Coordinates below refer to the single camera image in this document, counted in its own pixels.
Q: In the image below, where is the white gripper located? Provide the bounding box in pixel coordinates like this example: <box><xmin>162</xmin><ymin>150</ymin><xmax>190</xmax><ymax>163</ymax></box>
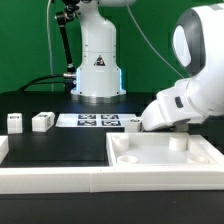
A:
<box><xmin>141</xmin><ymin>79</ymin><xmax>205</xmax><ymax>131</ymax></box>

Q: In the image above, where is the white square table top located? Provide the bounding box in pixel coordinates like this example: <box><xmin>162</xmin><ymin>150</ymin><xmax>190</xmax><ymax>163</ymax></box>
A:
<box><xmin>106</xmin><ymin>132</ymin><xmax>224</xmax><ymax>167</ymax></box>

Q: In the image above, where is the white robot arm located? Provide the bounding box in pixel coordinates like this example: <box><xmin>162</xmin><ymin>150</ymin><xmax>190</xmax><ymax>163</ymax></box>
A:
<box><xmin>63</xmin><ymin>0</ymin><xmax>224</xmax><ymax>131</ymax></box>

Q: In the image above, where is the white U-shaped workspace fence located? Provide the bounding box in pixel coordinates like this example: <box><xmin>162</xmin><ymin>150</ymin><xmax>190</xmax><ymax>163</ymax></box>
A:
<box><xmin>0</xmin><ymin>134</ymin><xmax>224</xmax><ymax>195</ymax></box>

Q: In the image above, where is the white fiducial marker sheet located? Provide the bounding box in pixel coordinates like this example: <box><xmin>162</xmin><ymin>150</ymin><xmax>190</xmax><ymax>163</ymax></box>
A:
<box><xmin>56</xmin><ymin>113</ymin><xmax>138</xmax><ymax>127</ymax></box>

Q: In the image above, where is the grey thin cable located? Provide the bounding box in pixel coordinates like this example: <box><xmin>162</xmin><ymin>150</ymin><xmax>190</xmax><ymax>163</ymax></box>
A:
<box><xmin>46</xmin><ymin>0</ymin><xmax>56</xmax><ymax>92</ymax></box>

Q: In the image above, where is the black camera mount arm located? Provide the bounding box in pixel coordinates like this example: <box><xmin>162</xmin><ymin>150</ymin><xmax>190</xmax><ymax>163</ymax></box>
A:
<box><xmin>55</xmin><ymin>0</ymin><xmax>80</xmax><ymax>94</ymax></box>

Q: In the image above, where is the black cable bundle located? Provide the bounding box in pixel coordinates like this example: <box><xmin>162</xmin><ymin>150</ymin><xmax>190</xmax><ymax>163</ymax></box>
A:
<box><xmin>18</xmin><ymin>73</ymin><xmax>77</xmax><ymax>93</ymax></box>

